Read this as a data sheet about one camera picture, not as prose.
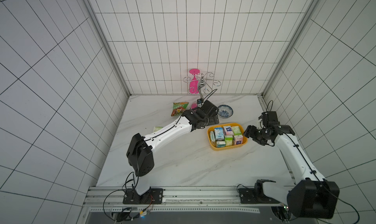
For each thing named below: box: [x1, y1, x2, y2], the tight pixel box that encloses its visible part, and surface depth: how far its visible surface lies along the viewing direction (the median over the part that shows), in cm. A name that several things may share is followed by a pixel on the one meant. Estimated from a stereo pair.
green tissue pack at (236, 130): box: [231, 125, 243, 136], surface depth 94 cm
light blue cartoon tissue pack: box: [213, 126, 225, 141], surface depth 89 cm
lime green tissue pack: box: [224, 134, 234, 147], surface depth 89 cm
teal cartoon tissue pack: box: [216, 140, 226, 148], surface depth 87 cm
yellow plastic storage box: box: [207, 123, 249, 152], surface depth 90 cm
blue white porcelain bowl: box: [217, 104, 234, 119], surface depth 109 cm
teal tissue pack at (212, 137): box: [210, 130, 216, 145], surface depth 91 cm
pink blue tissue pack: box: [223, 125, 235, 136], surface depth 94 cm
